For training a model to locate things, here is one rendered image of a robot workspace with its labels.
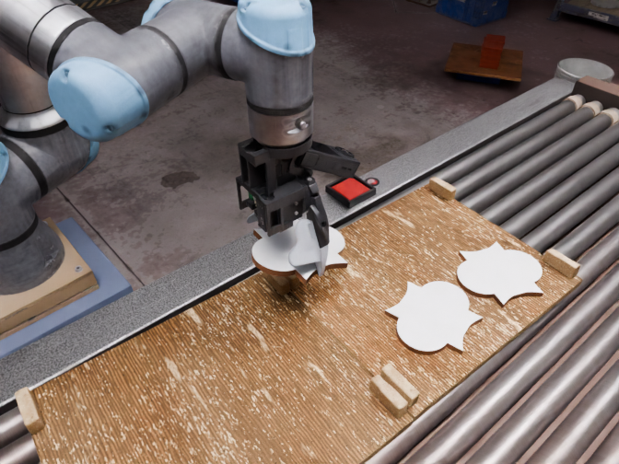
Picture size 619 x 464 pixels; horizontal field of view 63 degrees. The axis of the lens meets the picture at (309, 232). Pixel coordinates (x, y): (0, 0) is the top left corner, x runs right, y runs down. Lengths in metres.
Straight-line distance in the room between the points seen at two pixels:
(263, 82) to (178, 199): 2.12
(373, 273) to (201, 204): 1.78
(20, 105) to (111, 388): 0.45
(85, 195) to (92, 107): 2.34
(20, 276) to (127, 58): 0.55
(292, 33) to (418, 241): 0.53
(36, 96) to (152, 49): 0.41
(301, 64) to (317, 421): 0.45
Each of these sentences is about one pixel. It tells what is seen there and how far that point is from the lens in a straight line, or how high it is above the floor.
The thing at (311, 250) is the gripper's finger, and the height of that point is 1.10.
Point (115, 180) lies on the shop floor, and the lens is 2.86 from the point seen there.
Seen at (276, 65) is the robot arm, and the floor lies 1.35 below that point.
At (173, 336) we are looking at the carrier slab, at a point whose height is 0.94.
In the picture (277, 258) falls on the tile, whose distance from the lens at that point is 0.71.
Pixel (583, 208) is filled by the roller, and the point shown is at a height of 0.92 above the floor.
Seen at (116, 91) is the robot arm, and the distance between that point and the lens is 0.48.
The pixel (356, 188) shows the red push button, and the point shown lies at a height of 0.93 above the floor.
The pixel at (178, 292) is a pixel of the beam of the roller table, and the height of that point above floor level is 0.91.
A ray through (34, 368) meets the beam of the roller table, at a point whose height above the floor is 0.91.
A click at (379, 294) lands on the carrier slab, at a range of 0.84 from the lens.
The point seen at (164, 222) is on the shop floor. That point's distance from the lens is 2.50.
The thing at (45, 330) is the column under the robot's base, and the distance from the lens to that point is 0.98.
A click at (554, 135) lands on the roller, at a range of 1.41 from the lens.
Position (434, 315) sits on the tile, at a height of 0.95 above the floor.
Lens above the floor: 1.56
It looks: 42 degrees down
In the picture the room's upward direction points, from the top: straight up
